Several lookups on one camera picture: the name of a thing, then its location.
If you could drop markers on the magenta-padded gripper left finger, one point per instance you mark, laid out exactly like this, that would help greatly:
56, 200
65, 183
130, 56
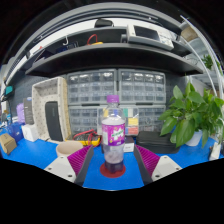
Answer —
63, 166

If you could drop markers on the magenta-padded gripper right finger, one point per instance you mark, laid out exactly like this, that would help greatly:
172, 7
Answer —
163, 166

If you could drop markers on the purple-capped clear drink bottle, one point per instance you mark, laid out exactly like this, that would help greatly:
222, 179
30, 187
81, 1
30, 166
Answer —
113, 133

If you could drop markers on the beige patterned cup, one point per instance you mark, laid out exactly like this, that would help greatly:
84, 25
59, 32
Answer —
68, 148

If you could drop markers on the black zip pouch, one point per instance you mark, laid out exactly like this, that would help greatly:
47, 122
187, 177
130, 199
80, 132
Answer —
156, 141

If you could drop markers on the yellow multimeter with red leads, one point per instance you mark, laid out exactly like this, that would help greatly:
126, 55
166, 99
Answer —
87, 138

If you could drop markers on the black box with white label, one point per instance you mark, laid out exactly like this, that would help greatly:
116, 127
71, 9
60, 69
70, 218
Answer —
129, 144

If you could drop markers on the flat round red coaster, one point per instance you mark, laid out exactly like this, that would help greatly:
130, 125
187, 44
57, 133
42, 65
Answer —
104, 172

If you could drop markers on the black oblong speaker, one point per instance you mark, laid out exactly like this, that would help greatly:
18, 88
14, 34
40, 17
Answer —
54, 121

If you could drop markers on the white cardboard box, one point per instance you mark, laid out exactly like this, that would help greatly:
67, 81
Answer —
30, 132

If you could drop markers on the green plant in white pot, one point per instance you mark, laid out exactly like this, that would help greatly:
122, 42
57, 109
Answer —
186, 116

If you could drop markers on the clear box with coloured parts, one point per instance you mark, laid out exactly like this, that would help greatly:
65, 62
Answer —
132, 120

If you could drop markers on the blue box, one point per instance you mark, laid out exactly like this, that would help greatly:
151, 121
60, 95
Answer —
15, 131

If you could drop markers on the brown cardboard box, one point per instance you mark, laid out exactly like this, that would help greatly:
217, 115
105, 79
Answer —
7, 143

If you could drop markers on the beige perforated plastic basket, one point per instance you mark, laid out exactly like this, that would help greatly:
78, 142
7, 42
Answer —
40, 110

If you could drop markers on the dark grey flat box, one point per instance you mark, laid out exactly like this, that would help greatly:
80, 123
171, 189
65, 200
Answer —
28, 111

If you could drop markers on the pale purple container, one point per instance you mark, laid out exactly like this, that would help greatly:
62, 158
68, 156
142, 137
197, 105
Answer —
20, 113

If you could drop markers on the white metal shelf unit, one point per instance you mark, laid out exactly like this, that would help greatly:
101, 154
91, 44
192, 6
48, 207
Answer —
210, 60

